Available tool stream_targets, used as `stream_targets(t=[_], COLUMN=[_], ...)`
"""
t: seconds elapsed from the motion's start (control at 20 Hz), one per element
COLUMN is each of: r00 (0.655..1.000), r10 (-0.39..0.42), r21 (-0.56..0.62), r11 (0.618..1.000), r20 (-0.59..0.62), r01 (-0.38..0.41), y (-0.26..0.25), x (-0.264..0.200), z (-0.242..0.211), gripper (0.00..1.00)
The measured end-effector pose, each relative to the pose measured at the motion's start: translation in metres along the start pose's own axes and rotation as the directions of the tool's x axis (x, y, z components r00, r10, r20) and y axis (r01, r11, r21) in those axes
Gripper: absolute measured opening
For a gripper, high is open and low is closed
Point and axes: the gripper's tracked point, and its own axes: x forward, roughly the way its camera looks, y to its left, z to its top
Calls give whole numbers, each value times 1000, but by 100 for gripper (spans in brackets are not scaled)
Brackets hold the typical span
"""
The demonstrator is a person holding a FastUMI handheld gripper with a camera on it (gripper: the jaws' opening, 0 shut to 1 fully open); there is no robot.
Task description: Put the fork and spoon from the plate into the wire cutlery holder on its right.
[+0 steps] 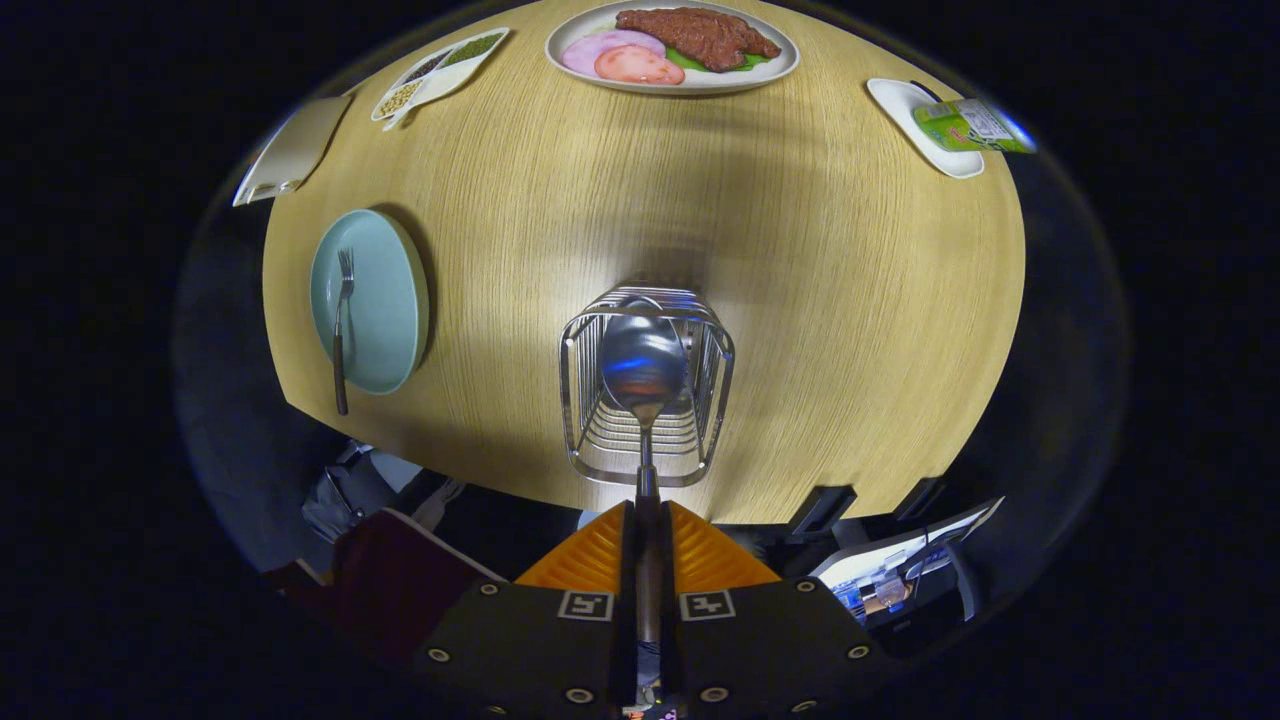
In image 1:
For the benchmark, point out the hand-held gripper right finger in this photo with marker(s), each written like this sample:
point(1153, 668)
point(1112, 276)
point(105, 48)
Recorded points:
point(672, 640)

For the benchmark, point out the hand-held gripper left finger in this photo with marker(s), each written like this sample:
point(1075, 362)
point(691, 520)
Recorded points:
point(626, 640)

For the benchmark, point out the metal spoon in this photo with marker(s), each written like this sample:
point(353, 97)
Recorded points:
point(643, 360)

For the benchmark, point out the black table clamp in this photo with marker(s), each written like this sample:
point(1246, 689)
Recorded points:
point(920, 497)
point(820, 510)

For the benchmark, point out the white side table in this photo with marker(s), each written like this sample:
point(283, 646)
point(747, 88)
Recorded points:
point(880, 560)

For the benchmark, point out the maroon cushioned chair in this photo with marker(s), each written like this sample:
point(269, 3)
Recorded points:
point(400, 585)

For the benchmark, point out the grey bag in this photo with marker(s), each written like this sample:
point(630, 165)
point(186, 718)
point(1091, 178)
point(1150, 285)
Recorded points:
point(345, 495)

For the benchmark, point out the light teal plate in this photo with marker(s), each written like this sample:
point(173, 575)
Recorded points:
point(385, 300)

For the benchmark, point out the salmon pink ham slice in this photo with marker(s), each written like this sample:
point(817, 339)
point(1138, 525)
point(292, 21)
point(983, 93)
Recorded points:
point(640, 66)

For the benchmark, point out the green lettuce leaf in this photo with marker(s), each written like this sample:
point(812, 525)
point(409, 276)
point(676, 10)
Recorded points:
point(695, 64)

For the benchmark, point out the small white coaster dish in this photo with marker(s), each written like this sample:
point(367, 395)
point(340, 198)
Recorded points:
point(900, 105)

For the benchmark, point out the round beige food plate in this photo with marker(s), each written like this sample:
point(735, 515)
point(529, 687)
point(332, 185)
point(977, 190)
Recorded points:
point(780, 68)

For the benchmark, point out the cream white toaster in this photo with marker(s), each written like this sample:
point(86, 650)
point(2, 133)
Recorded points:
point(295, 150)

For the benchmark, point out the green label drink bottle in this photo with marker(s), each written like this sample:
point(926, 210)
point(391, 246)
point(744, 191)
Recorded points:
point(965, 125)

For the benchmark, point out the pale pink ham slice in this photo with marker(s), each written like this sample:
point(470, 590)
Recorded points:
point(600, 48)

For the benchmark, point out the white divided bean dish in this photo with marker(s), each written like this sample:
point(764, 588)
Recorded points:
point(440, 72)

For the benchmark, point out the brown steak piece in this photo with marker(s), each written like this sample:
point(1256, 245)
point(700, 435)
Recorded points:
point(700, 35)

